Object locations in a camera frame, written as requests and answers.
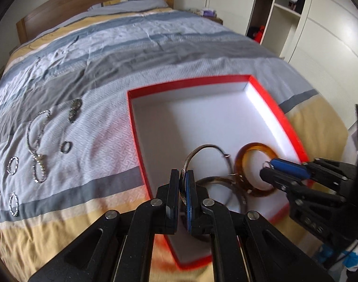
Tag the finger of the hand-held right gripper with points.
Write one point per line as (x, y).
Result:
(273, 177)
(287, 167)

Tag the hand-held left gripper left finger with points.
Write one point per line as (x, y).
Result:
(174, 195)

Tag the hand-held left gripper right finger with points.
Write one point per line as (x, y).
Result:
(190, 202)

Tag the dark brown bangle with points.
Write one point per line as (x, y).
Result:
(214, 178)

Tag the large silver hoop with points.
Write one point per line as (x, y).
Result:
(187, 161)

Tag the amber bangle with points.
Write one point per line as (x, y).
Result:
(240, 160)

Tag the red cardboard box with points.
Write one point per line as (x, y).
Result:
(196, 123)

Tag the blue white cloth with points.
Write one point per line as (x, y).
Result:
(353, 258)

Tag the red bag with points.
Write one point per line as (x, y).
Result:
(259, 35)

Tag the white wardrobe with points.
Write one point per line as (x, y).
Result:
(328, 35)

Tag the striped duvet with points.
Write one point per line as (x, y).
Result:
(167, 50)

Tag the wooden nightstand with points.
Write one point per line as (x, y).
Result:
(218, 21)

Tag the purple tissue box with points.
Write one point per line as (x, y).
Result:
(209, 13)

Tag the wooden bed headboard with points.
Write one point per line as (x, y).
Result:
(79, 3)

